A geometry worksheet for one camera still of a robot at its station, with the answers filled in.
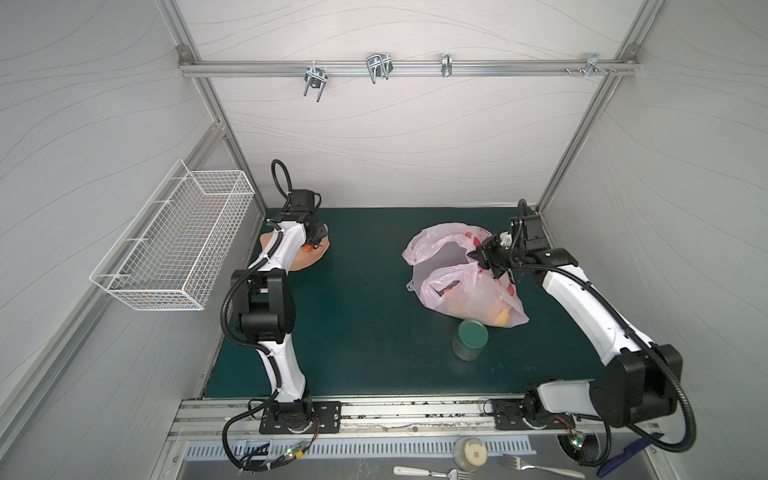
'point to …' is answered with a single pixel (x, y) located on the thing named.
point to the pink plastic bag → (451, 281)
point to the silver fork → (517, 463)
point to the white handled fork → (454, 474)
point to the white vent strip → (343, 450)
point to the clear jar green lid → (472, 335)
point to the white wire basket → (174, 253)
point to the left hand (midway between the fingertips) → (318, 226)
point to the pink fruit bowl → (305, 259)
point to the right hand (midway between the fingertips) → (470, 244)
